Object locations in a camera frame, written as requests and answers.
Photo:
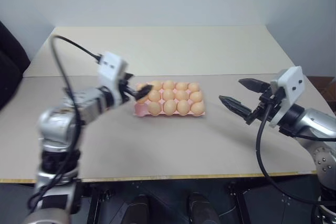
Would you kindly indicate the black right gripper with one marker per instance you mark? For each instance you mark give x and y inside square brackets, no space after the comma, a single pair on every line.
[265,107]

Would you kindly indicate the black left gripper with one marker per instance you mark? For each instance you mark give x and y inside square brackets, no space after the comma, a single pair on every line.
[124,87]

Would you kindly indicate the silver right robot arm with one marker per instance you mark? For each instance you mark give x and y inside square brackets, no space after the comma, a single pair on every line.
[312,123]

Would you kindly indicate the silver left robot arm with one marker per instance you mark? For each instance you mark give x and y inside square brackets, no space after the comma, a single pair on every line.
[60,119]

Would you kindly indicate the brown egg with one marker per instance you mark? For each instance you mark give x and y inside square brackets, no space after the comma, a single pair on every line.
[155,95]
[143,100]
[168,94]
[181,86]
[157,85]
[195,96]
[194,87]
[154,108]
[168,85]
[197,108]
[183,106]
[169,106]
[181,95]

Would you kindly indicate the pink egg carton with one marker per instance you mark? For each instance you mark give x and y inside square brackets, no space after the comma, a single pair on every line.
[140,109]

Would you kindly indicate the dark rounded shape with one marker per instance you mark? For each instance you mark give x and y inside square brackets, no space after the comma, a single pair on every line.
[200,208]
[139,208]

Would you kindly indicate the black padded object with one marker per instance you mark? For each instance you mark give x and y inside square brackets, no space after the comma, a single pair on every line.
[11,72]

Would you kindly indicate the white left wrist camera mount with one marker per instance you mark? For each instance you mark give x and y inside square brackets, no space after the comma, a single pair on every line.
[111,68]

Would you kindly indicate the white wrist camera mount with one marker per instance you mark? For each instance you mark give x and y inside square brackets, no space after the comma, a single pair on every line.
[291,85]
[111,68]

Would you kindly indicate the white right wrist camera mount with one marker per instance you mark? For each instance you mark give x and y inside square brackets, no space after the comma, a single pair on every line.
[291,85]

